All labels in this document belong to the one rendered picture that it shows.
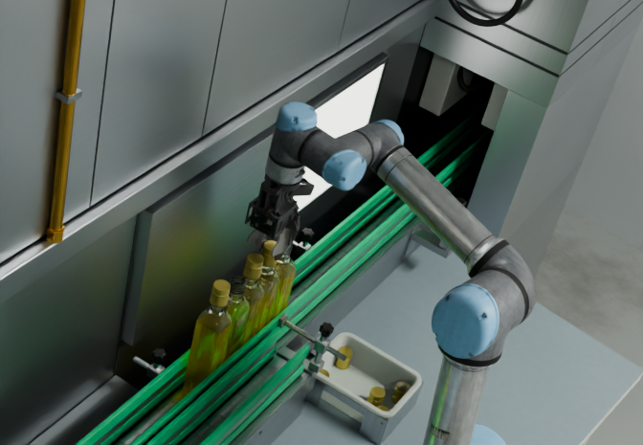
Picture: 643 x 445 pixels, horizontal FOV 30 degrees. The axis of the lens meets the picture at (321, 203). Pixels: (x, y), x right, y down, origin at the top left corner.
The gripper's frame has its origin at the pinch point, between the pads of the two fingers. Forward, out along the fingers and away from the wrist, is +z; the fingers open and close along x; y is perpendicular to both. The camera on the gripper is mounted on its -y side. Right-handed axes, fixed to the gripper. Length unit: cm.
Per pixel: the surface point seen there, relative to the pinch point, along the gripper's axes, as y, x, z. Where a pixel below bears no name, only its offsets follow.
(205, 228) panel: 7.3, -11.9, -2.5
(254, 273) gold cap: 7.1, 0.9, 1.8
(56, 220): 53, -14, -29
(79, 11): 52, -14, -68
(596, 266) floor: -216, 36, 115
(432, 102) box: -100, -9, 12
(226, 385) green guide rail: 18.9, 6.2, 21.3
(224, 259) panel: -3.3, -11.7, 12.3
